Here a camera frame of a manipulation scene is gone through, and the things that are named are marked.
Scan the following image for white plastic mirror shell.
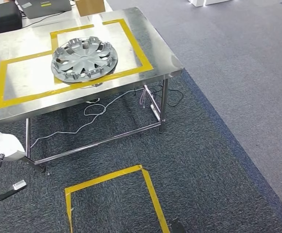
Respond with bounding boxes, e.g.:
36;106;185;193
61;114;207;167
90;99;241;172
0;132;26;162

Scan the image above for yellow tape on workbench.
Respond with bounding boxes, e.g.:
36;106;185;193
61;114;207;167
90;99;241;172
0;18;154;110

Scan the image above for stainless steel workbench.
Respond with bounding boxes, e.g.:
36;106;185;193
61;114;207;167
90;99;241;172
0;7;183;173

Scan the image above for black zip case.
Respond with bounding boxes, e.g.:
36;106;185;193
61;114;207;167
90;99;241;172
0;1;23;34

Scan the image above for silver wheel hubcap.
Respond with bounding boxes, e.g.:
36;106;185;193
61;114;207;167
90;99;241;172
51;36;119;85

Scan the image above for grey laptop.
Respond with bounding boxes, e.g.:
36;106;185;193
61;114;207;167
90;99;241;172
16;0;73;20

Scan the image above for white table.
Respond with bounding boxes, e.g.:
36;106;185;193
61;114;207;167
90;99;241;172
0;0;113;37

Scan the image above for brown cardboard box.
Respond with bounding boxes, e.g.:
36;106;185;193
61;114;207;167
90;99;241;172
75;0;106;17

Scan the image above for yellow floor tape rectangle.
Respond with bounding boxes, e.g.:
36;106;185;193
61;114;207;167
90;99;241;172
64;165;171;233

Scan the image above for white power strip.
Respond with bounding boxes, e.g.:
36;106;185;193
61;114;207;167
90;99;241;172
150;103;162;122

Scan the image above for white display block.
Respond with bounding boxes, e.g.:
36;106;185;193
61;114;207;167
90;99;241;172
187;0;231;8

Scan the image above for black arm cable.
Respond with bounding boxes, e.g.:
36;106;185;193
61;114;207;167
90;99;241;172
0;189;16;222

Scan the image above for white floor cable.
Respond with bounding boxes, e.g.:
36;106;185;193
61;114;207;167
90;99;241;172
30;86;144;149

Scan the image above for black laptop cable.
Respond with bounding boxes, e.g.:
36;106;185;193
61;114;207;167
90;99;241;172
0;11;67;34

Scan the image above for pink wire bundle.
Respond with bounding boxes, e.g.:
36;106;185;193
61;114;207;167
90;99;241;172
139;87;148;109

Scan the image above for black floor cable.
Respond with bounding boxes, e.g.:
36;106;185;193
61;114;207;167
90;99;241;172
146;84;184;108

